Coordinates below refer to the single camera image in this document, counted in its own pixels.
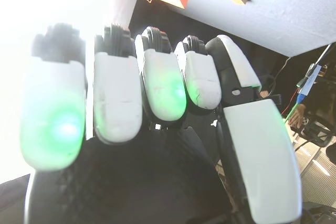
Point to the person's hand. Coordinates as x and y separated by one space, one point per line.
297 116

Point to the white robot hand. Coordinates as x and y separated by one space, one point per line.
249 140

